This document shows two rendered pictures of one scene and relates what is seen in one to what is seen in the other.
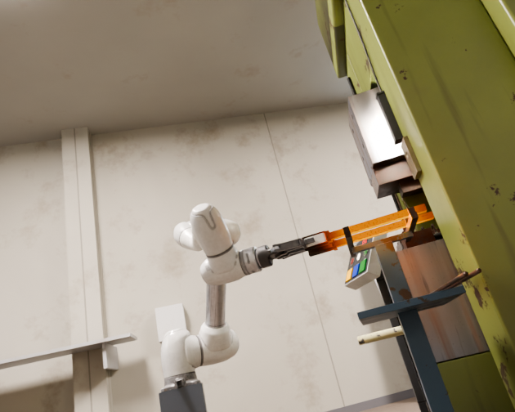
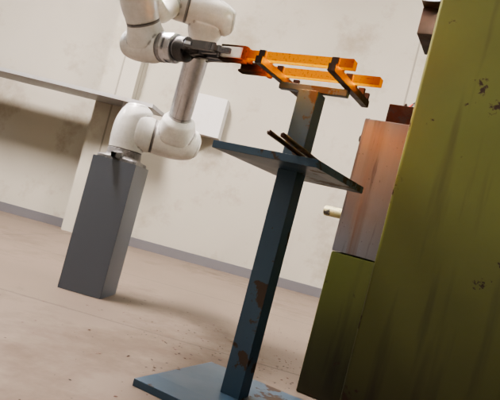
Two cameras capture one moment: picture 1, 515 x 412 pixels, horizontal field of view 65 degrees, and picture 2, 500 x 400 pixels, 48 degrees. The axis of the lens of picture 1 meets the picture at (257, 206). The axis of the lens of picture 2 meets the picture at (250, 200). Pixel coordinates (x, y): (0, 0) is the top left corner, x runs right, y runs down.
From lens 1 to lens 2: 0.78 m
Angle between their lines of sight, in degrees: 26
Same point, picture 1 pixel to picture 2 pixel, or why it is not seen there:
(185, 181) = not seen: outside the picture
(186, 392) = (118, 167)
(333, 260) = not seen: hidden behind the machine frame
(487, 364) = not seen: hidden behind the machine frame
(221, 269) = (133, 43)
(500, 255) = (432, 163)
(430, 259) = (398, 144)
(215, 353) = (166, 146)
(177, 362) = (123, 135)
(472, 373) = (361, 277)
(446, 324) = (368, 219)
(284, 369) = (308, 227)
